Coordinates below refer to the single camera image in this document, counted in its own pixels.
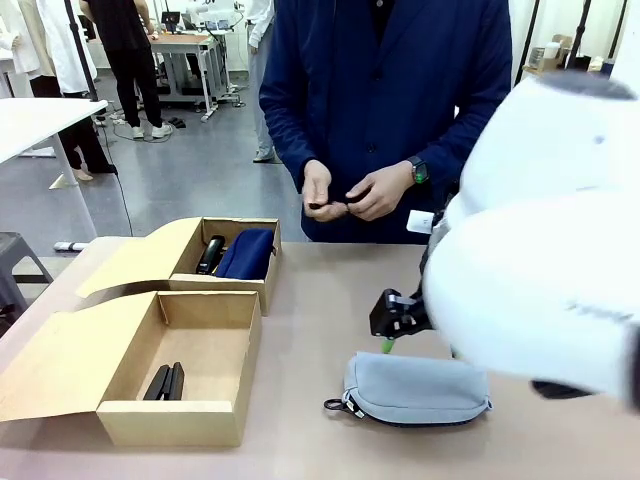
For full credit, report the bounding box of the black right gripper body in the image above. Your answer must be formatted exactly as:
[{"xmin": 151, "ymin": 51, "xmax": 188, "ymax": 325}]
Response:
[{"xmin": 369, "ymin": 288, "xmax": 436, "ymax": 339}]

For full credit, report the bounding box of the grey fabric pouch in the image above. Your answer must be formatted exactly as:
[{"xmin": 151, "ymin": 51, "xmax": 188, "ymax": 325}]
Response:
[{"xmin": 323, "ymin": 351, "xmax": 494, "ymax": 429}]

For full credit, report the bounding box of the blue fabric pouch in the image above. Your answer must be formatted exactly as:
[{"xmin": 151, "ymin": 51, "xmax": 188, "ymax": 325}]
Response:
[{"xmin": 214, "ymin": 228, "xmax": 277, "ymax": 280}]

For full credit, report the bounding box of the black stapler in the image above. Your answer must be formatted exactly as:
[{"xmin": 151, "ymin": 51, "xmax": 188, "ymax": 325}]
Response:
[
  {"xmin": 194, "ymin": 235, "xmax": 227, "ymax": 275},
  {"xmin": 143, "ymin": 361, "xmax": 185, "ymax": 402}
]

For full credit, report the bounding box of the small cardboard box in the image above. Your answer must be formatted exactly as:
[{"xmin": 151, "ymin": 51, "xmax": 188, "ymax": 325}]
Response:
[{"xmin": 74, "ymin": 216, "xmax": 283, "ymax": 317}]

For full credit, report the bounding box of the large cardboard box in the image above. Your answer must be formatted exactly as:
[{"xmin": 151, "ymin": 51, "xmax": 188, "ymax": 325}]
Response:
[{"xmin": 0, "ymin": 289, "xmax": 264, "ymax": 448}]

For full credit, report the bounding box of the cardboard box on shelf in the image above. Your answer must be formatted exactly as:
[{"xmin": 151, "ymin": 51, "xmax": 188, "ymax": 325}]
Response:
[{"xmin": 529, "ymin": 34, "xmax": 574, "ymax": 72}]

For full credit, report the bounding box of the person's left hand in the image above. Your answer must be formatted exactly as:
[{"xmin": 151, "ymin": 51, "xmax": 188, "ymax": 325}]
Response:
[{"xmin": 346, "ymin": 160, "xmax": 416, "ymax": 222}]

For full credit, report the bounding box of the person's right hand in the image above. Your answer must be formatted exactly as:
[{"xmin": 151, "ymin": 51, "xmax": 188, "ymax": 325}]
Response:
[{"xmin": 301, "ymin": 158, "xmax": 351, "ymax": 221}]

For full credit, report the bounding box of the white paper tag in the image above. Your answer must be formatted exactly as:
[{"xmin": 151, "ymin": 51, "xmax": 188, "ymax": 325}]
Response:
[{"xmin": 407, "ymin": 209, "xmax": 435, "ymax": 234}]

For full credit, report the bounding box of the black wrist watch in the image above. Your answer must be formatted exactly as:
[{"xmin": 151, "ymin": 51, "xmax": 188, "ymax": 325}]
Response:
[{"xmin": 407, "ymin": 155, "xmax": 431, "ymax": 186}]

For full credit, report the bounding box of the person in blue coat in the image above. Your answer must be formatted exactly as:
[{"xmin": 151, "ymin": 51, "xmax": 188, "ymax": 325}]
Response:
[{"xmin": 258, "ymin": 0, "xmax": 514, "ymax": 246}]

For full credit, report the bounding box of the person in grey trousers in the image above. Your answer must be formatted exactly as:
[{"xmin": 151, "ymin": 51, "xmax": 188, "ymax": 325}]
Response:
[{"xmin": 247, "ymin": 0, "xmax": 279, "ymax": 164}]

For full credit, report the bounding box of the thin black stand pole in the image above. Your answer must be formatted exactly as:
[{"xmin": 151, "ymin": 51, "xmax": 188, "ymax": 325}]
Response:
[{"xmin": 510, "ymin": 0, "xmax": 541, "ymax": 91}]

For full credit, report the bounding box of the thick black stand pole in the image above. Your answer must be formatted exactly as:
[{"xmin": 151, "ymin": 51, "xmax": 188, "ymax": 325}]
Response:
[{"xmin": 568, "ymin": 0, "xmax": 594, "ymax": 71}]

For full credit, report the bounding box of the person in black clothes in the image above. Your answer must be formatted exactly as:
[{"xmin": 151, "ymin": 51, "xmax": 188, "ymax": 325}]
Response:
[{"xmin": 79, "ymin": 0, "xmax": 172, "ymax": 140}]

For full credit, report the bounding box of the grey metal stool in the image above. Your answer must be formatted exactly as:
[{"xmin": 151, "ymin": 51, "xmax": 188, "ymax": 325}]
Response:
[{"xmin": 0, "ymin": 232, "xmax": 54, "ymax": 321}]

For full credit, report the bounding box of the black tripod pole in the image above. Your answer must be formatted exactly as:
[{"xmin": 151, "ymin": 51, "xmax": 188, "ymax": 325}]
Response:
[{"xmin": 63, "ymin": 0, "xmax": 101, "ymax": 104}]

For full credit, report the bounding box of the white table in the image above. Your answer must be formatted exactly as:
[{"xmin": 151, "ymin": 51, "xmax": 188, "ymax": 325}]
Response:
[{"xmin": 0, "ymin": 98, "xmax": 109, "ymax": 241}]

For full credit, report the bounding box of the person in white lab coat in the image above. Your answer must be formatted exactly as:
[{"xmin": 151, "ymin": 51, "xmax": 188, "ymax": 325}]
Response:
[{"xmin": 37, "ymin": 0, "xmax": 119, "ymax": 182}]

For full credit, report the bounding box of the person in beige coat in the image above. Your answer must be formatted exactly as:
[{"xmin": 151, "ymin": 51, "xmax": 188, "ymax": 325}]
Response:
[{"xmin": 0, "ymin": 0, "xmax": 56, "ymax": 99}]

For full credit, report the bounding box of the black floor cable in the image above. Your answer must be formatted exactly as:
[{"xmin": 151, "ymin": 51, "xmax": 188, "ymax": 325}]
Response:
[{"xmin": 97, "ymin": 114, "xmax": 136, "ymax": 236}]

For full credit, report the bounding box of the wood-top desk with white frame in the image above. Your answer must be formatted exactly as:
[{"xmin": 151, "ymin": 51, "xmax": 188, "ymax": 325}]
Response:
[{"xmin": 149, "ymin": 32, "xmax": 232, "ymax": 122}]

